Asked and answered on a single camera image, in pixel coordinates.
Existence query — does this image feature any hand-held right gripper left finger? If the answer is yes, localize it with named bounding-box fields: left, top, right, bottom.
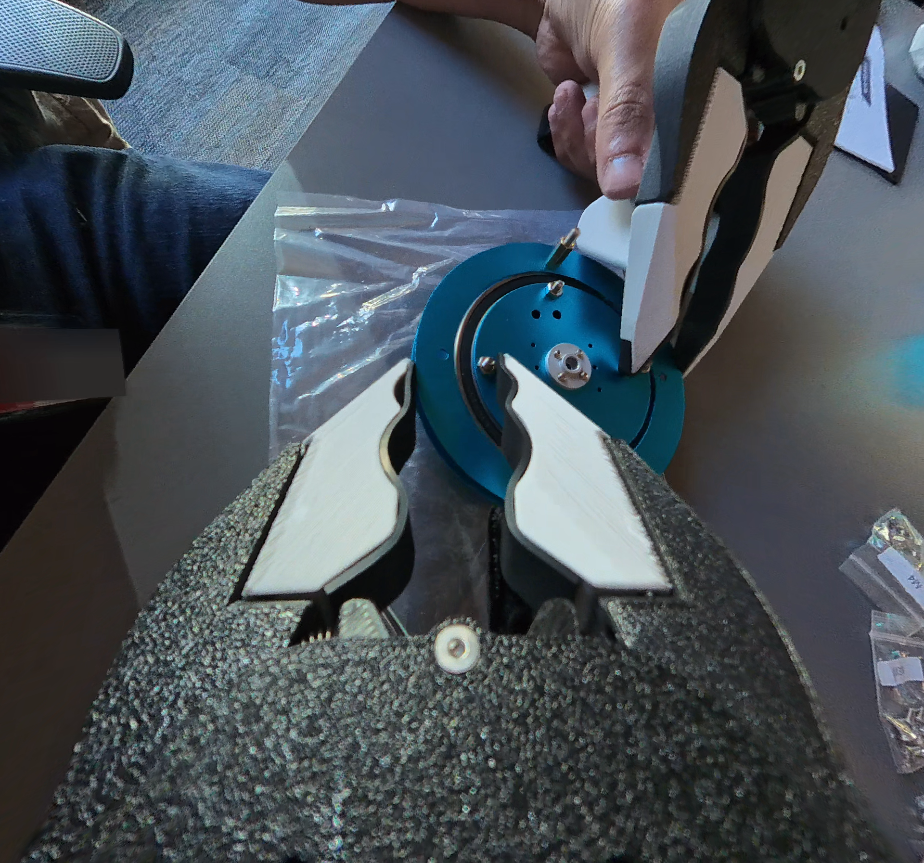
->
left=242, top=359, right=418, bottom=600

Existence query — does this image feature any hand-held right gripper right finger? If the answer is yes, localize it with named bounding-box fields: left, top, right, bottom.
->
left=498, top=354, right=674, bottom=597

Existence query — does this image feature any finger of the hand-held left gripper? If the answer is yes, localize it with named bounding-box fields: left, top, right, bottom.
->
left=675, top=137, right=815, bottom=376
left=619, top=72, right=750, bottom=376

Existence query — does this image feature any blue metal turntable base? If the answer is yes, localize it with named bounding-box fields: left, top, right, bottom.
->
left=411, top=226, right=685, bottom=504

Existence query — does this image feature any grey desk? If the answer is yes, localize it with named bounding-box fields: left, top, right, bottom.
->
left=0, top=0, right=924, bottom=863

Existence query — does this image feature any person's left hand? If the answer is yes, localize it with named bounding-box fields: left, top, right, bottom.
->
left=536, top=0, right=705, bottom=201

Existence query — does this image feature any printed instruction sheet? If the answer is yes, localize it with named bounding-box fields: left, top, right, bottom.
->
left=834, top=24, right=899, bottom=174

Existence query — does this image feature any clear plastic bag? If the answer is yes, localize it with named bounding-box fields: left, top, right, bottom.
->
left=269, top=197, right=629, bottom=633

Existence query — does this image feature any pile of small screw bags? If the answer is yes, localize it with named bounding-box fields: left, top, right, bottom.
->
left=839, top=508, right=924, bottom=835

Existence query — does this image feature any person's leg in jeans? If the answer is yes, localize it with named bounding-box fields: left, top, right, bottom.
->
left=0, top=144, right=271, bottom=373

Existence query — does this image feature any grey mesh chair armrest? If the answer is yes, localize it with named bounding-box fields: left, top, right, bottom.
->
left=0, top=0, right=136, bottom=102

